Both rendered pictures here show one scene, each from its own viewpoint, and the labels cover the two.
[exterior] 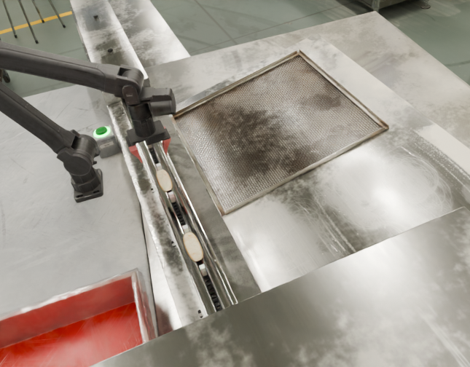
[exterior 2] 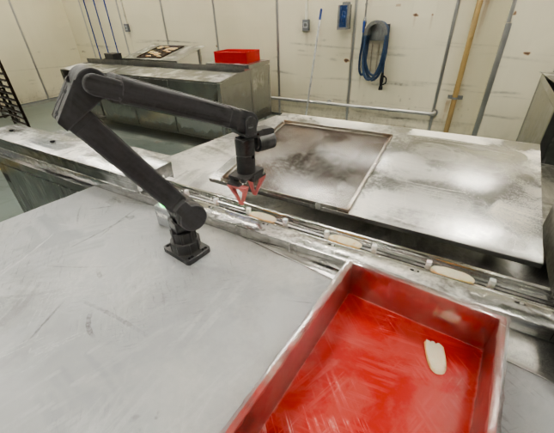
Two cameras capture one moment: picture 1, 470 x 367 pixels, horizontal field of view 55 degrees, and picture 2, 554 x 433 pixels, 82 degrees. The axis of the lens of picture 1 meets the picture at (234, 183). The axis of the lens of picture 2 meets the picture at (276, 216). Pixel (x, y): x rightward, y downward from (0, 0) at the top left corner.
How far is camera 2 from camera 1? 91 cm
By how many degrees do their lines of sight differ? 36
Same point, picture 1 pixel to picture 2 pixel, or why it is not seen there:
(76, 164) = (193, 216)
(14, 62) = (147, 95)
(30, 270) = (208, 335)
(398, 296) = not seen: outside the picture
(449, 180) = (454, 146)
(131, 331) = (373, 317)
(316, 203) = (401, 180)
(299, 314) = not seen: outside the picture
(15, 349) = (288, 404)
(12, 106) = (131, 155)
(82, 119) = (112, 213)
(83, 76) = (211, 111)
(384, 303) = not seen: outside the picture
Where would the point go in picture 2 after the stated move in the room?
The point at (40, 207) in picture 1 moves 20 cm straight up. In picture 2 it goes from (150, 285) to (128, 222)
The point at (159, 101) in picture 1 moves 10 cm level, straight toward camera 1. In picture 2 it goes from (265, 135) to (293, 141)
